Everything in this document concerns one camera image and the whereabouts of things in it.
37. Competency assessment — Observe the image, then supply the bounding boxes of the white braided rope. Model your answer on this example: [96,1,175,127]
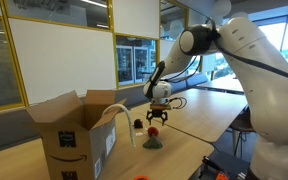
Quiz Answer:
[101,103,137,148]

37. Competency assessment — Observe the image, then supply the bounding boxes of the red plush radish green leaves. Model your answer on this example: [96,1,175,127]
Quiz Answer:
[135,126,164,150]

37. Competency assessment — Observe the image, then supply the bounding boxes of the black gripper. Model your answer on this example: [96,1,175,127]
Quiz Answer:
[145,109,169,127]

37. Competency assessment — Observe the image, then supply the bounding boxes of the grey upholstered bench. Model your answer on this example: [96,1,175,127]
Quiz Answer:
[0,73,209,156]

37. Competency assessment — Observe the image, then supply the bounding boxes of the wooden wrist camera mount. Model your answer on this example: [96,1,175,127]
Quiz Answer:
[149,103,172,111]

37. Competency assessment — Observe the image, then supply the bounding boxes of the small orange black tool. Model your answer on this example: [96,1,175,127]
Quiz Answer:
[214,171,230,180]

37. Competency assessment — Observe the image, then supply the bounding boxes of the open cardboard shipping box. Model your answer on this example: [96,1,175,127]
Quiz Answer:
[25,89,128,180]

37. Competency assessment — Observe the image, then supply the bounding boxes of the black tool case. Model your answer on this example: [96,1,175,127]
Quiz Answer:
[188,150,252,180]

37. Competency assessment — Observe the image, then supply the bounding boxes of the white standing board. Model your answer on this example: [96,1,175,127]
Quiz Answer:
[201,54,217,73]

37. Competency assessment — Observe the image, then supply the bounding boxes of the orange black tape measure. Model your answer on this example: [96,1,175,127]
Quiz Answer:
[133,118,144,130]

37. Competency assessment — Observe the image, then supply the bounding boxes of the brown chair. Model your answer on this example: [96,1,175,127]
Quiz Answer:
[228,106,262,158]

